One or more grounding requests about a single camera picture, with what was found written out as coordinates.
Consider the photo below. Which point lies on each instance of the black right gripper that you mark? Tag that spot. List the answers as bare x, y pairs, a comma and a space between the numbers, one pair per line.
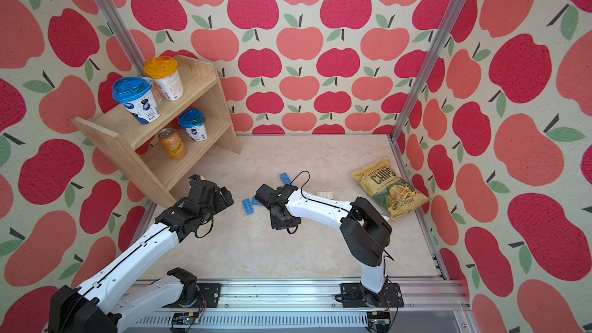
274, 223

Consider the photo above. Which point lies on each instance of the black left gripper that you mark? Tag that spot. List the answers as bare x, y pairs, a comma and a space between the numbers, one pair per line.
223, 202

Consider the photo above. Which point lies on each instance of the light blue lego brick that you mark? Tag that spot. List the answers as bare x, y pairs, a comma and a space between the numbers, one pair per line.
255, 203
248, 207
286, 180

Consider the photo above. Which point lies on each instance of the white lego brick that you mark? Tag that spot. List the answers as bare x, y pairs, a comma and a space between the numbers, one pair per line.
327, 195

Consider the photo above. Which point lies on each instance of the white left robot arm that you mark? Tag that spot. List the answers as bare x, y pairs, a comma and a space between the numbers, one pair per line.
101, 303

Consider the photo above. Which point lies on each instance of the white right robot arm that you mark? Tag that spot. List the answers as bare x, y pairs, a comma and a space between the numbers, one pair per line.
366, 233

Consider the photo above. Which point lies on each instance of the orange drink can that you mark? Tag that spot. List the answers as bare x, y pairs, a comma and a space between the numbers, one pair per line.
172, 143

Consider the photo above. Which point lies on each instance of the small blue lid cup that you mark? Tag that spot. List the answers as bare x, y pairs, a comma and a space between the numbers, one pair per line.
194, 123

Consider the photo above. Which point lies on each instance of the yellow chips bag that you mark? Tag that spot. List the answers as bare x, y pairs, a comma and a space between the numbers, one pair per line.
381, 182

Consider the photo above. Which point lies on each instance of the blue lid yogurt cup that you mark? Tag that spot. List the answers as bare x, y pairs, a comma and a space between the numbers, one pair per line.
136, 96

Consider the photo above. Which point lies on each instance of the orange lid yogurt cup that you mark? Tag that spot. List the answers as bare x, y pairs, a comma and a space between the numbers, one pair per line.
164, 72

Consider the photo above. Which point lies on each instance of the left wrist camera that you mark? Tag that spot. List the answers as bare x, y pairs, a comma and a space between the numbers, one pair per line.
197, 180

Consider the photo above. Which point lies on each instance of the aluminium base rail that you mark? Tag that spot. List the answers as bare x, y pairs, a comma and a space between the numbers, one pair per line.
423, 304

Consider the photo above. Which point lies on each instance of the left aluminium frame post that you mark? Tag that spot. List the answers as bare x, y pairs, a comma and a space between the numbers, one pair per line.
124, 37

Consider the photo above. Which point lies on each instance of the aluminium frame post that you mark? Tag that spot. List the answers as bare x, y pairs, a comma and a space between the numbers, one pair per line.
443, 34
124, 37

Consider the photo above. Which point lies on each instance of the right aluminium frame post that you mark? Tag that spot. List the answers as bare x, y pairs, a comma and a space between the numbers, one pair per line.
443, 34

